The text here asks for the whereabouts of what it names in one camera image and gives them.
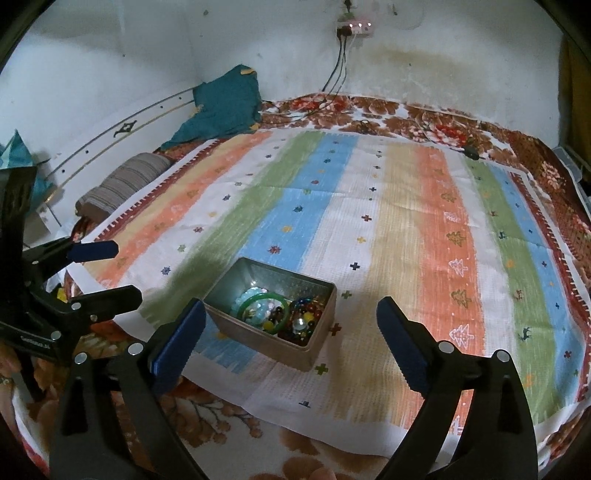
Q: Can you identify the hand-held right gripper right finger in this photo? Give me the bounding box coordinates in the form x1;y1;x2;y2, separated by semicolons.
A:
376;296;541;480

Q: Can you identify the multicolour bead bracelet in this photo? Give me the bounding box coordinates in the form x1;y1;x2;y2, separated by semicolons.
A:
277;314;319;346

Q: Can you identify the yellow hanging garment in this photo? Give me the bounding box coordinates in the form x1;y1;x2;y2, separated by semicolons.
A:
558;34;591;141

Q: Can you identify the teal fabric piece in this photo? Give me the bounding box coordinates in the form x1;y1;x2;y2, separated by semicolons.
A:
0;129;55;199

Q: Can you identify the colourful striped cloth mat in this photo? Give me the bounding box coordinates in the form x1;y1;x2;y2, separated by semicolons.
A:
65;127;591;457

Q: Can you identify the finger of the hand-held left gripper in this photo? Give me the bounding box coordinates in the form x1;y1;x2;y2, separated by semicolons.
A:
21;237;120;278
44;285;144;333

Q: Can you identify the light blue bead bracelet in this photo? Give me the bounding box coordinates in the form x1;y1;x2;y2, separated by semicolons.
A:
233;287;274;324

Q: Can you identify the dark red bead bracelet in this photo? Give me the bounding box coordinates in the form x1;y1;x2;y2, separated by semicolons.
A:
288;295;326;344

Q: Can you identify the teal cloth with yellow trim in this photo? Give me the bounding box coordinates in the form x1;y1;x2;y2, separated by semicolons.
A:
159;65;264;151

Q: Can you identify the green jade bangle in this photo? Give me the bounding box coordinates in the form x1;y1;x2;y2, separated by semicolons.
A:
238;293;291;334

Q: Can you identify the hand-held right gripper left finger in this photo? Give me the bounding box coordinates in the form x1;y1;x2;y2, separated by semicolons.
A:
48;298;208;480

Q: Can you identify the grey striped pillow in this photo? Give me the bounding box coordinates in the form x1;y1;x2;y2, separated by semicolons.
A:
75;153;172;217

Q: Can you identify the white power strip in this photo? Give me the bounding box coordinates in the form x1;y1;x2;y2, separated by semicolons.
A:
336;16;374;38

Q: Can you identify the yellow and black bead bracelet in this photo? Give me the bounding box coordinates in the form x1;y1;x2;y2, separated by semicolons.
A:
259;307;289;334

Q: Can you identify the black cable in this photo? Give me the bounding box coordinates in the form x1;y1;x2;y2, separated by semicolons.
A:
265;33;345;121
286;33;354;121

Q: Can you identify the silver metal tin box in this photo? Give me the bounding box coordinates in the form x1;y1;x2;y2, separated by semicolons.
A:
203;257;338;372

